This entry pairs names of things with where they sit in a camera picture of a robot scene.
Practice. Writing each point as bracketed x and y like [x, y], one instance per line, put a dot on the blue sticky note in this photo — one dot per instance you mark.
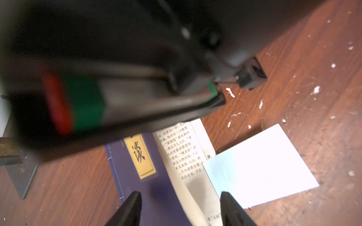
[263, 168]

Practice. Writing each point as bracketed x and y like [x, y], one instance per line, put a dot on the dark square tree base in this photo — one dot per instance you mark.
[21, 166]

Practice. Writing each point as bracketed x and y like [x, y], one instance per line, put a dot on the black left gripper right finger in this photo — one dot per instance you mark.
[232, 213]

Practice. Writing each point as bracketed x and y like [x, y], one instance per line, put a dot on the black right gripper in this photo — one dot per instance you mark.
[79, 74]

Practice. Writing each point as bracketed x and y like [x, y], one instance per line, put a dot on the dark blue book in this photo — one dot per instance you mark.
[166, 167]

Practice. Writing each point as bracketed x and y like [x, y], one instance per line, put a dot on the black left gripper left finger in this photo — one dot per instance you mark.
[129, 213]

